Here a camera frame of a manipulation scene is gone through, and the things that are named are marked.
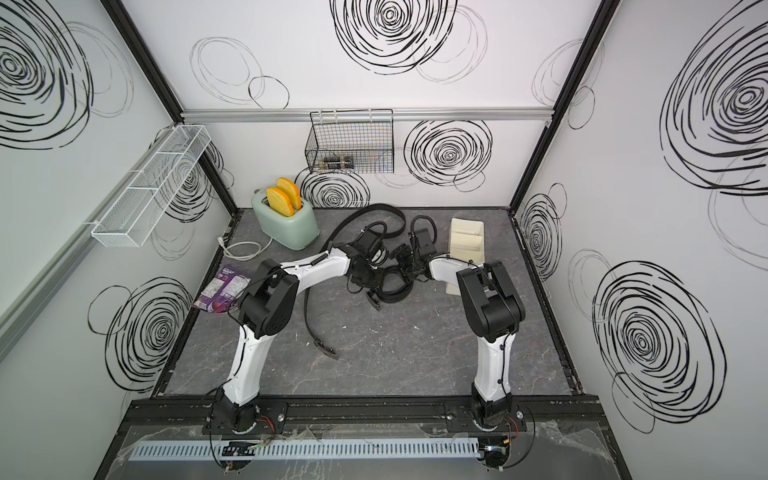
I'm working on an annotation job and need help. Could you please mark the black wire wall basket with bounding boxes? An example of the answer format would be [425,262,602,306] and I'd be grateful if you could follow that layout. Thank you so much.
[304,109,395,174]

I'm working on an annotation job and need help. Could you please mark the mint green toaster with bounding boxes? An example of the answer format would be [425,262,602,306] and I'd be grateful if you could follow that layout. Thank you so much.
[251,190,320,251]

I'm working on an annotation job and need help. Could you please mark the yellow toast slice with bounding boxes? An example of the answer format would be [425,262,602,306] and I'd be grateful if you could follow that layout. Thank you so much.
[276,177,302,211]
[266,187,295,217]

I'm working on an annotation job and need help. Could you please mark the front yellow toast slice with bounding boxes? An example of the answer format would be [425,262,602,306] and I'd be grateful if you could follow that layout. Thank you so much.
[266,187,295,217]

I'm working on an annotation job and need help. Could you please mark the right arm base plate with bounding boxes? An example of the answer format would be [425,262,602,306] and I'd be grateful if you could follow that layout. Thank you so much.
[444,396,534,433]

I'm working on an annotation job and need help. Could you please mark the cream divided storage organizer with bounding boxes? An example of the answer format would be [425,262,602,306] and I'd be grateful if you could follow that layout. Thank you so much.
[448,217,485,264]

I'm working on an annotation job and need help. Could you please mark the rear yellow toast slice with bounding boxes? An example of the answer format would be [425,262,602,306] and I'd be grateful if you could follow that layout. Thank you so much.
[276,177,302,211]

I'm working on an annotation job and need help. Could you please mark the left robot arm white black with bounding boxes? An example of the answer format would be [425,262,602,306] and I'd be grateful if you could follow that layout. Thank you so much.
[214,222,387,434]

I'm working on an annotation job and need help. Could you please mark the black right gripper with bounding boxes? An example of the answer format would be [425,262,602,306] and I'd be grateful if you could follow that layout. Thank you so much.
[373,247,424,289]

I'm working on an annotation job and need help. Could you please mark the purple snack packet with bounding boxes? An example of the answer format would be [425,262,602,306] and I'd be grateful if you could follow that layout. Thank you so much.
[192,265,251,314]

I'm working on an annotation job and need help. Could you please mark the white toaster power cord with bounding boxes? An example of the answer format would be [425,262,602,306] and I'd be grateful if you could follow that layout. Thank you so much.
[216,235,274,262]

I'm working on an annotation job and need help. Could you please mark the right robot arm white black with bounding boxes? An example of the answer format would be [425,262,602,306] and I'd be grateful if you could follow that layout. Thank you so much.
[398,229,525,429]

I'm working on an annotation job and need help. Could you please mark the slotted grey cable duct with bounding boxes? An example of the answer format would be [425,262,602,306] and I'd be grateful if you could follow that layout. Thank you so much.
[128,438,481,462]

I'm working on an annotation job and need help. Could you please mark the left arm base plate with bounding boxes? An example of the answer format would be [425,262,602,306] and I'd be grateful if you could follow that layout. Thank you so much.
[203,398,288,436]

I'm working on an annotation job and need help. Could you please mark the dark item in basket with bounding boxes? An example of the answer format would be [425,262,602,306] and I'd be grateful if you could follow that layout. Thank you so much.
[316,155,355,171]

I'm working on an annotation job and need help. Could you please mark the long black leather belt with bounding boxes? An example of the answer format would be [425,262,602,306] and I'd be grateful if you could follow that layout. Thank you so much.
[302,203,407,361]

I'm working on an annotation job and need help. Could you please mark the white mesh wall shelf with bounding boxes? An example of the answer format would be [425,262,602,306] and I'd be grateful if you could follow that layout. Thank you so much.
[91,125,211,248]

